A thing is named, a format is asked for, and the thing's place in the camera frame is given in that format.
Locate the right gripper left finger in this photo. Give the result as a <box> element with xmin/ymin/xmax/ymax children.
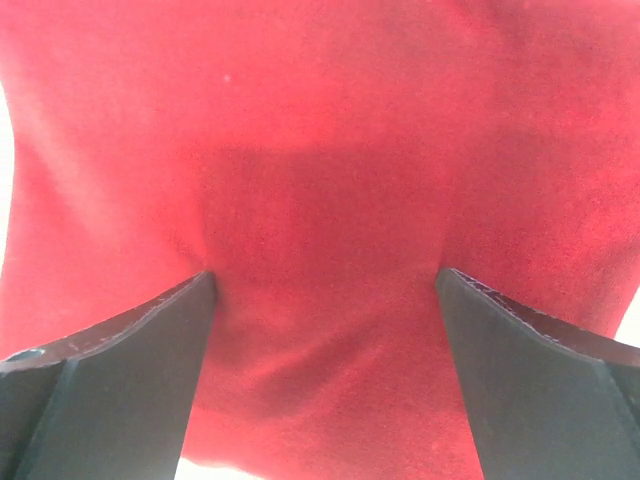
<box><xmin>1</xmin><ymin>272</ymin><xmax>216</xmax><ymax>480</ymax></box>

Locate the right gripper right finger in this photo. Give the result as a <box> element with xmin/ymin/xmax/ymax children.
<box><xmin>436</xmin><ymin>269</ymin><xmax>639</xmax><ymax>480</ymax></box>

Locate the dark red t shirt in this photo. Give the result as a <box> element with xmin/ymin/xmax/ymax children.
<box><xmin>1</xmin><ymin>1</ymin><xmax>639</xmax><ymax>479</ymax></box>

